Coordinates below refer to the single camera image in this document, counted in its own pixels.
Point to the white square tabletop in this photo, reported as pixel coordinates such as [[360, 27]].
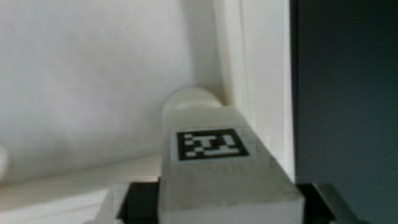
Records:
[[99, 56]]

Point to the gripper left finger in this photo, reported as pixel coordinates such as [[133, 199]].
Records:
[[131, 204]]

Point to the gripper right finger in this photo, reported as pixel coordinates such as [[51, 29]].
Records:
[[326, 207]]

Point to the white leg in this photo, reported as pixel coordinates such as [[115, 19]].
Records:
[[225, 185]]

